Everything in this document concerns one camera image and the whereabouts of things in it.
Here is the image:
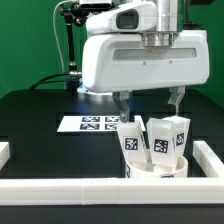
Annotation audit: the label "white front wall barrier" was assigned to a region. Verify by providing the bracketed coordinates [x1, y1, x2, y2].
[0, 178, 224, 206]

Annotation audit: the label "black cables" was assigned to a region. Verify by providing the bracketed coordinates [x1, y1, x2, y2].
[29, 70, 83, 90]

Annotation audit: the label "white sheet with tags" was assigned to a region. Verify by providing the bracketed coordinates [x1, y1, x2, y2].
[56, 115, 147, 133]

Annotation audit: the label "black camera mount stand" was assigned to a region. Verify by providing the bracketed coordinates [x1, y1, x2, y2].
[60, 3, 89, 92]

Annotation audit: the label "white left wall barrier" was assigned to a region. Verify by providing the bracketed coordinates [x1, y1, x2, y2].
[0, 142, 10, 170]

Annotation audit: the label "white cable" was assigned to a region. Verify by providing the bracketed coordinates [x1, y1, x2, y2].
[52, 0, 81, 74]

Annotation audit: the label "camera on mount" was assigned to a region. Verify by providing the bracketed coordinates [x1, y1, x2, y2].
[80, 0, 114, 12]

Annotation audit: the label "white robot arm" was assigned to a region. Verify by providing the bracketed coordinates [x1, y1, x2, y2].
[82, 0, 210, 122]

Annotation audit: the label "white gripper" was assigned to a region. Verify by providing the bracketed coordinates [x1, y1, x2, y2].
[82, 1, 209, 123]

